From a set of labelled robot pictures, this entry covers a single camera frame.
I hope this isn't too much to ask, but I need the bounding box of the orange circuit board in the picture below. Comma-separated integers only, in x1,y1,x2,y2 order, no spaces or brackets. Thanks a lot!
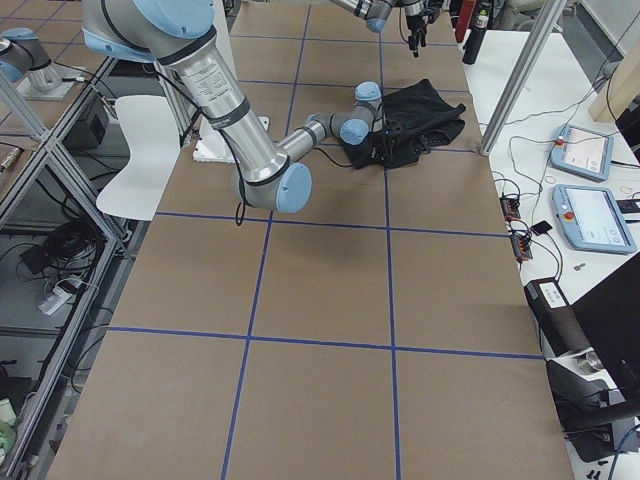
509,231,533,264
499,196,521,221

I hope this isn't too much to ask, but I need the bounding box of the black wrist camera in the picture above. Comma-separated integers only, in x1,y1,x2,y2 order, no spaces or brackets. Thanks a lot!
384,119,405,142

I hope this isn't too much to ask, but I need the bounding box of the white plastic chair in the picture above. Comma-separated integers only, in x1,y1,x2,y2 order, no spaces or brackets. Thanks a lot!
96,95,181,221

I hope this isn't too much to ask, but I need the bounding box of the small black square pad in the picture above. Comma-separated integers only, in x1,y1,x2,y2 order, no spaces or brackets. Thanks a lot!
530,220,552,236

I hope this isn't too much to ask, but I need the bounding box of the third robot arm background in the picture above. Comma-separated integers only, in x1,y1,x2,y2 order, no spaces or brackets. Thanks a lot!
1,27,75,101

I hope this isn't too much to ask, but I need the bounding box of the white metal mount base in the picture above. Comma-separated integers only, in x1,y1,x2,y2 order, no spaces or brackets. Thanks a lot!
193,115,234,163

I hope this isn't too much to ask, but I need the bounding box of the red cylinder bottle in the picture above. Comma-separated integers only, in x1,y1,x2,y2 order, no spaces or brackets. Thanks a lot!
455,0,476,44

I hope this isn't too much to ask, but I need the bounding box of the upper orange circuit board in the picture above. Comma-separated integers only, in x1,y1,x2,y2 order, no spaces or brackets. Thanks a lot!
499,196,521,221

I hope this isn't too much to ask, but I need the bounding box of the lower teach pendant tablet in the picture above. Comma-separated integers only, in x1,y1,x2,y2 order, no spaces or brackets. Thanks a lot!
551,184,637,255

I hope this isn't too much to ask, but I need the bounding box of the black monitor on stand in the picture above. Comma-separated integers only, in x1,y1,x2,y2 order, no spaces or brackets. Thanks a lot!
546,255,639,462

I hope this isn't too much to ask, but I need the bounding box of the upper teach pendant tablet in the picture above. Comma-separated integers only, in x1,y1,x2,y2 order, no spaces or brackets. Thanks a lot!
550,124,613,182

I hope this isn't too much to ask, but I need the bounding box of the black graphic t-shirt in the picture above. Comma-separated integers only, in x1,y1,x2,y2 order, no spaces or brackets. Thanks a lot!
340,79,466,169

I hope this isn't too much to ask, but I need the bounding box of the dark rectangular device box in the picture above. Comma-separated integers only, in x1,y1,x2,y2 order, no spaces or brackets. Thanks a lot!
524,277,592,358

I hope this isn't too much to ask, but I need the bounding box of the black water bottle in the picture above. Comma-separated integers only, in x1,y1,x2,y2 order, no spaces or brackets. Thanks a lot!
462,15,489,65

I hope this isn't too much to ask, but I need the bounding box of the lower orange circuit board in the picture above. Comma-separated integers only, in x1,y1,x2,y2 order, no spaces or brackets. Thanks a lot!
509,231,533,264

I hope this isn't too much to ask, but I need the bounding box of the aluminium frame rail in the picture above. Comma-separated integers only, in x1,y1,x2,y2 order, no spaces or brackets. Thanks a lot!
479,0,568,156

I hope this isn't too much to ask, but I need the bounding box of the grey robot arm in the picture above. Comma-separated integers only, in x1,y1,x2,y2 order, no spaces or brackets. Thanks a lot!
331,0,443,58
82,1,384,214

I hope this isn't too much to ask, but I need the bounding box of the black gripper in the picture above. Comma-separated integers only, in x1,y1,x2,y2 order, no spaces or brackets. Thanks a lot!
371,133,395,165
405,13,429,57

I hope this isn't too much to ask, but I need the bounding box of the right black braided cable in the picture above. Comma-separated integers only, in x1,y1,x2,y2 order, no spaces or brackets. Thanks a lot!
154,64,356,229

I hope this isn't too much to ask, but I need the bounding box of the teach pendant tablet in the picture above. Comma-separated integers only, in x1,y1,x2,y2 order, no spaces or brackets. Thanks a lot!
551,184,637,255
550,124,613,182

